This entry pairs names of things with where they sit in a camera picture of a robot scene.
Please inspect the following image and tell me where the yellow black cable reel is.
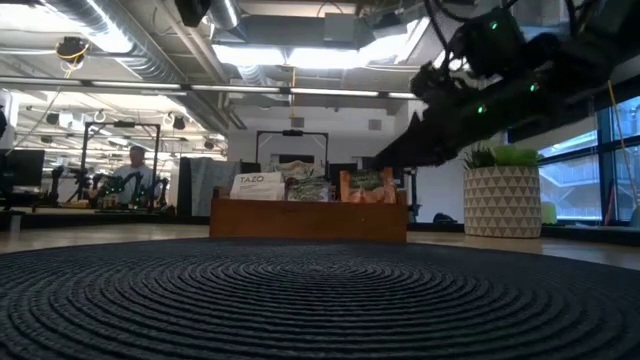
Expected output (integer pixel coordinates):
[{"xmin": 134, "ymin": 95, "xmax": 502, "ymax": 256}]
[{"xmin": 54, "ymin": 35, "xmax": 92, "ymax": 66}]

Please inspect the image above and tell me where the black background station frame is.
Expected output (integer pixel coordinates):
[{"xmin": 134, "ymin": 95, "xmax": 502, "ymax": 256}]
[{"xmin": 78, "ymin": 121, "xmax": 162, "ymax": 211}]

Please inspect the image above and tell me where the potted plant in patterned pot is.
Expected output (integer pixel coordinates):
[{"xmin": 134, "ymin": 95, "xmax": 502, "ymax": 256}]
[{"xmin": 457, "ymin": 142, "xmax": 545, "ymax": 239}]

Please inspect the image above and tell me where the green blue tea packet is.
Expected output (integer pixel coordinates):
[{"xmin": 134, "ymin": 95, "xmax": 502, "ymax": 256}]
[{"xmin": 285, "ymin": 175, "xmax": 333, "ymax": 203}]

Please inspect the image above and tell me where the black right camera cable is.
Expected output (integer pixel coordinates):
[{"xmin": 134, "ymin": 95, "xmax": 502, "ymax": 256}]
[{"xmin": 423, "ymin": 0, "xmax": 471, "ymax": 56}]

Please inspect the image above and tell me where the grey office partition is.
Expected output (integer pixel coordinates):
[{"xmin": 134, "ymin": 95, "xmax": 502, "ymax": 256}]
[{"xmin": 177, "ymin": 156, "xmax": 242, "ymax": 217}]

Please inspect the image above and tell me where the dark background table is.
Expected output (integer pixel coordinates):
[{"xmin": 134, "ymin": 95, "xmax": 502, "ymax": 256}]
[{"xmin": 0, "ymin": 205, "xmax": 211, "ymax": 234}]

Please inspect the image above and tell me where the round dark woven placemat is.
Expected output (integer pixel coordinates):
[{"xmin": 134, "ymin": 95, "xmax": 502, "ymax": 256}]
[{"xmin": 0, "ymin": 237, "xmax": 640, "ymax": 360}]

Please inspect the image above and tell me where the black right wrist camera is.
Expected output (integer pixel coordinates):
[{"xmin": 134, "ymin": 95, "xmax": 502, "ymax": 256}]
[{"xmin": 448, "ymin": 7, "xmax": 527, "ymax": 80}]

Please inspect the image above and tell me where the wooden tea organizer box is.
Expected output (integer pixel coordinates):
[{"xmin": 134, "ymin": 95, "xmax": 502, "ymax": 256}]
[{"xmin": 208, "ymin": 185, "xmax": 409, "ymax": 245}]

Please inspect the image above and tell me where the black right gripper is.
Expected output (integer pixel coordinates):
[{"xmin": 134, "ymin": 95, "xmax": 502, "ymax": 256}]
[{"xmin": 372, "ymin": 62, "xmax": 561, "ymax": 169}]

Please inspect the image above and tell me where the small black camera frame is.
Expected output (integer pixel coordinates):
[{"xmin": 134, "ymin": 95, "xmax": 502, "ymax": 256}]
[{"xmin": 255, "ymin": 129, "xmax": 330, "ymax": 169}]

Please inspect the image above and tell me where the yellow hanging cable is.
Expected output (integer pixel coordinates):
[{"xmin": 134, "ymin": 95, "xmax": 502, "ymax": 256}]
[{"xmin": 605, "ymin": 79, "xmax": 640, "ymax": 204}]

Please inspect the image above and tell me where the long ceiling strip light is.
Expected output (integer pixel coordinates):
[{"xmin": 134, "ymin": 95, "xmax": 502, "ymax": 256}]
[{"xmin": 0, "ymin": 76, "xmax": 419, "ymax": 101}]

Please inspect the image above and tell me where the white orange Tazo tea bag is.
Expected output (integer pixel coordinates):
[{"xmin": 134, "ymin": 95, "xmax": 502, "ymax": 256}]
[{"xmin": 229, "ymin": 172, "xmax": 287, "ymax": 202}]

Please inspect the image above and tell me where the red Ahmad tea bag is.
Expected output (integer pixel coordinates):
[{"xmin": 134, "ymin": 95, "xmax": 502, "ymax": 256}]
[{"xmin": 339, "ymin": 168, "xmax": 397, "ymax": 205}]

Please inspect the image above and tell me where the person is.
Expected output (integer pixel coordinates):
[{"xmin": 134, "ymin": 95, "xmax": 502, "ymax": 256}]
[{"xmin": 110, "ymin": 144, "xmax": 157, "ymax": 207}]

